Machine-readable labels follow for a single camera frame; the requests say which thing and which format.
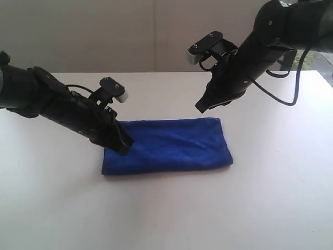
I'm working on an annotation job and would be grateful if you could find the blue microfiber towel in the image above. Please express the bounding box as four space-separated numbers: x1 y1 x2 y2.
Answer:
101 117 233 176

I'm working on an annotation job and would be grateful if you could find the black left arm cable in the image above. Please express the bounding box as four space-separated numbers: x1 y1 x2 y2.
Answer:
63 83 96 97

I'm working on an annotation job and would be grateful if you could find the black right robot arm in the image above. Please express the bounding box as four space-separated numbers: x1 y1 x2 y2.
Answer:
187 1 332 113

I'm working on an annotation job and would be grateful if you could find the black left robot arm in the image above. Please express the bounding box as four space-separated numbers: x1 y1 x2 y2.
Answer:
1 51 134 155

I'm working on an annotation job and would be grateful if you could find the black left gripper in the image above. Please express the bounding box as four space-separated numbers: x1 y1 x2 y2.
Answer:
78 98 134 156

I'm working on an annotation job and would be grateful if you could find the dark window frame post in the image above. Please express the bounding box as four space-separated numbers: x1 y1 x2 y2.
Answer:
280 50 297 71

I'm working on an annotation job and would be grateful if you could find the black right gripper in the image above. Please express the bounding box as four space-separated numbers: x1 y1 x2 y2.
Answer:
195 62 252 114

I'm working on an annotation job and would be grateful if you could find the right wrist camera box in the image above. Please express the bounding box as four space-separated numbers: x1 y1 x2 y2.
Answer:
186 31 225 65

